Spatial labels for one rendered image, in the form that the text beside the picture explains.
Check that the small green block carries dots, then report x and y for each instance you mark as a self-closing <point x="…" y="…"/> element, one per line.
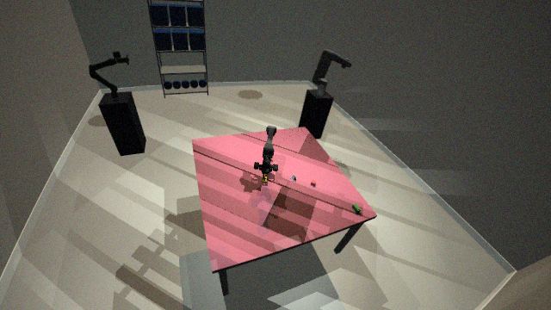
<point x="356" y="208"/>

